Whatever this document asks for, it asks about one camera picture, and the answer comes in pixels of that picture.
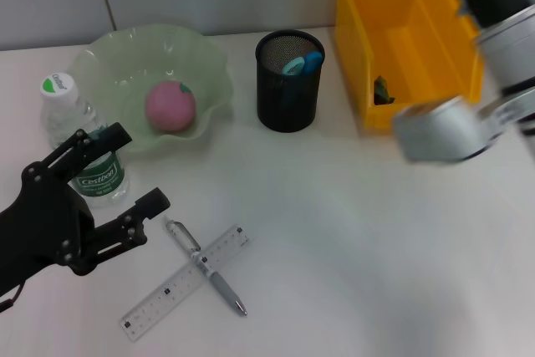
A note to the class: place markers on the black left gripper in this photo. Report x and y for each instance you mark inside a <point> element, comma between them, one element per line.
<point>42,227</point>

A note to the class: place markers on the pink toy peach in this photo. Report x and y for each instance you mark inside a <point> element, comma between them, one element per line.
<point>167,108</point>

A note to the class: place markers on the clear green-label water bottle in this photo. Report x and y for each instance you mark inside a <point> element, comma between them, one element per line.
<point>62,114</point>

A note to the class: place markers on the green plastic wrapper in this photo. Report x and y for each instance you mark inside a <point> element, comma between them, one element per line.
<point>382,91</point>

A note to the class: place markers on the blue teal scissors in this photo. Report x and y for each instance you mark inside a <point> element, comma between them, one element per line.
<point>292,67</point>

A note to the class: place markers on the pale green wavy fruit bowl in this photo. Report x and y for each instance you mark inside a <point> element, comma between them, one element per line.
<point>138,52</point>

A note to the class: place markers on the clear plastic ruler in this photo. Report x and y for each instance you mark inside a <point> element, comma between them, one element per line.
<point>167,294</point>

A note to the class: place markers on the grey silver pen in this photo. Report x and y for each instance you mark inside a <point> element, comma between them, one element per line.
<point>227,294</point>

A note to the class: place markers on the black mesh pen holder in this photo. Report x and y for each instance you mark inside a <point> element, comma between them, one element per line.
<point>288,110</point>

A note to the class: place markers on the yellow plastic bin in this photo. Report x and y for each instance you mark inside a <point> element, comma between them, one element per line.
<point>397,18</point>

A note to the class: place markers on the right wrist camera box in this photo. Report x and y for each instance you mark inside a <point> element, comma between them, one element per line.
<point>443,131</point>

